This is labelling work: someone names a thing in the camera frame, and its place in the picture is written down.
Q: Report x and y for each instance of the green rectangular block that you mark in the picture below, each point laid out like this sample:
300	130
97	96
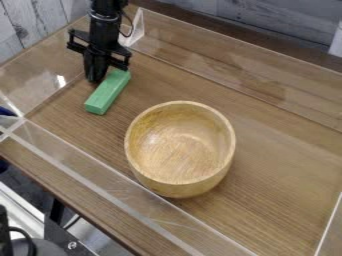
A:
107	91

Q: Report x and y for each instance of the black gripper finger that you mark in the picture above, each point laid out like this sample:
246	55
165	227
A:
95	66

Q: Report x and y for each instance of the brown wooden bowl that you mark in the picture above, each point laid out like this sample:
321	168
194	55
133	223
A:
180	147

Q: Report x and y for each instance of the black metal mount plate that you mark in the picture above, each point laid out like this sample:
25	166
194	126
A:
61	237

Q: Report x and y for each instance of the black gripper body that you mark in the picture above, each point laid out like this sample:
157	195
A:
102	40

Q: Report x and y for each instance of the clear acrylic corner bracket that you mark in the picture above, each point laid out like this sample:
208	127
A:
131	33

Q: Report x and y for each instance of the clear acrylic front wall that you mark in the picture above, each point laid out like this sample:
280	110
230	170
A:
152	226

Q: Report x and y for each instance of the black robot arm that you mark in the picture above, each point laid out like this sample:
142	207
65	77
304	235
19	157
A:
109	8

